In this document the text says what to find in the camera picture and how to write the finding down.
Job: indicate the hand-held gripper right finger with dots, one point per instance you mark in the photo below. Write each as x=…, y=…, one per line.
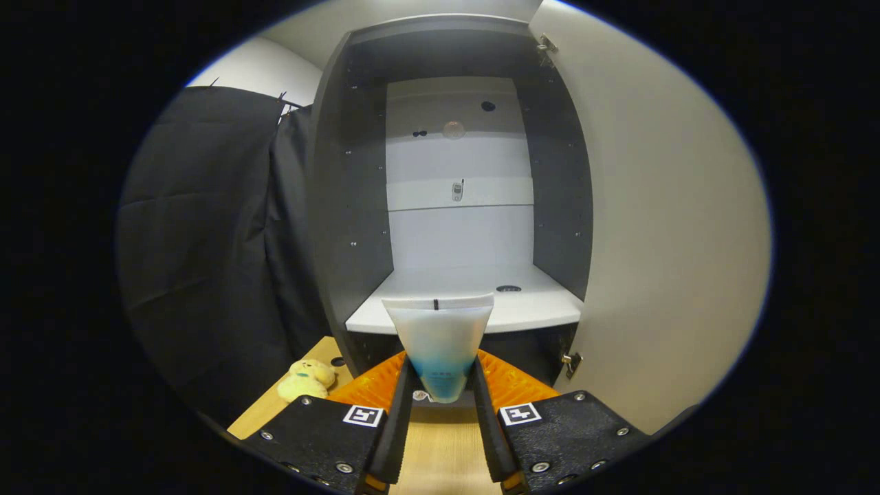
x=491, y=440

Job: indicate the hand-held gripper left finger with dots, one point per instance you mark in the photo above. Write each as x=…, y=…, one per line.
x=399, y=440

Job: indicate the white and blue tube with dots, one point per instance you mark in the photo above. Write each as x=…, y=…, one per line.
x=440, y=337

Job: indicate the yellow plush toy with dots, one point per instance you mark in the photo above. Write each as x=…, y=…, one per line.
x=306, y=381

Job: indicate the metal door hinge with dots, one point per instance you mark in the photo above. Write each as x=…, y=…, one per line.
x=572, y=363
x=546, y=48

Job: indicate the white cabinet shelf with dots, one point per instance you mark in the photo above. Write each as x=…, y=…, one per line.
x=536, y=309

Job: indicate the dark grey cabinet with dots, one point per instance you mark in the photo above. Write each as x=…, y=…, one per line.
x=344, y=206

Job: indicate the black backdrop cloth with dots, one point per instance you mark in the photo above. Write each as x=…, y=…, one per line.
x=206, y=240

